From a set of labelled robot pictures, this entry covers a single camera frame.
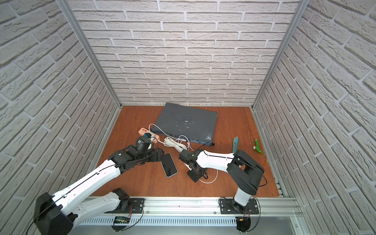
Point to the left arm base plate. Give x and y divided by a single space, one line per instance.
132 205

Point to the aluminium corner post right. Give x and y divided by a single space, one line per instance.
283 45

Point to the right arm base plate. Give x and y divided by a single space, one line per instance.
230 206

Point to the left small circuit board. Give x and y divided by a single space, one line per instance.
121 220

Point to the pink power strip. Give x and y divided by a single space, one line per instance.
146 133

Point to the aluminium front rail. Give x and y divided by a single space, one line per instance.
201 211

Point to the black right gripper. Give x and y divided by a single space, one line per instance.
195 173

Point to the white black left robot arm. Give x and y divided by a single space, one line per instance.
59 213

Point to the teal utility knife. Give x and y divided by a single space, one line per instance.
235 144

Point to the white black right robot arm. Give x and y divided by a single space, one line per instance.
243 169

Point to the green screwdriver handle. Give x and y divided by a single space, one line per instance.
257 147

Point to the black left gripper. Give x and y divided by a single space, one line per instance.
158 154

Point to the black smartphone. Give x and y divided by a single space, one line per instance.
168 165

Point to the aluminium corner post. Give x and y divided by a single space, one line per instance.
283 45
78 31

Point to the aluminium corner post left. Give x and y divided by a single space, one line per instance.
78 31

